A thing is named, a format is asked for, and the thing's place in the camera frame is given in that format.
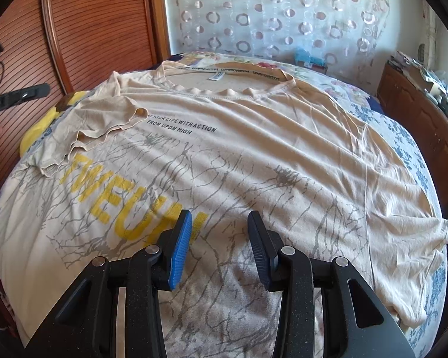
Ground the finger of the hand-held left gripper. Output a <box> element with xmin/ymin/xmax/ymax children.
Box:
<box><xmin>0</xmin><ymin>84</ymin><xmax>51</xmax><ymax>117</ymax></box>

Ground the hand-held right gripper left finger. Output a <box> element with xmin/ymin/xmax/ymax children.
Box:
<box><xmin>28</xmin><ymin>209</ymin><xmax>193</xmax><ymax>358</ymax></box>

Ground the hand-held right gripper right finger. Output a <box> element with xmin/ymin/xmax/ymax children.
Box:
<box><xmin>247</xmin><ymin>211</ymin><xmax>415</xmax><ymax>358</ymax></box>

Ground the beige printed t-shirt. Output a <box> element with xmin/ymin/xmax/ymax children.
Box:
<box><xmin>0</xmin><ymin>60</ymin><xmax>448</xmax><ymax>358</ymax></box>

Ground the yellow plush pillow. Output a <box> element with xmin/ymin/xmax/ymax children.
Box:
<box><xmin>20</xmin><ymin>91</ymin><xmax>89</xmax><ymax>156</ymax></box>

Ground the wooden headboard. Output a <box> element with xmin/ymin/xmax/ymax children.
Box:
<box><xmin>0</xmin><ymin>0</ymin><xmax>171</xmax><ymax>209</ymax></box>

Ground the blue floral blanket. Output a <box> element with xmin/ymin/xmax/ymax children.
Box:
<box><xmin>0</xmin><ymin>50</ymin><xmax>448</xmax><ymax>358</ymax></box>

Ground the blue box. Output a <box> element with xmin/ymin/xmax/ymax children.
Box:
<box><xmin>294</xmin><ymin>49</ymin><xmax>329</xmax><ymax>75</ymax></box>

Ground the wooden cabinet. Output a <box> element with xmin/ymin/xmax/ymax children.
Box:
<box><xmin>376</xmin><ymin>61</ymin><xmax>448</xmax><ymax>204</ymax></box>

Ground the pile of papers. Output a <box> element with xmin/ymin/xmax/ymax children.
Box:
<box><xmin>386</xmin><ymin>49</ymin><xmax>448</xmax><ymax>120</ymax></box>

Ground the sheer curtain with circles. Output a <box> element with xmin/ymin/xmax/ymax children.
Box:
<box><xmin>162</xmin><ymin>0</ymin><xmax>392</xmax><ymax>68</ymax></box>

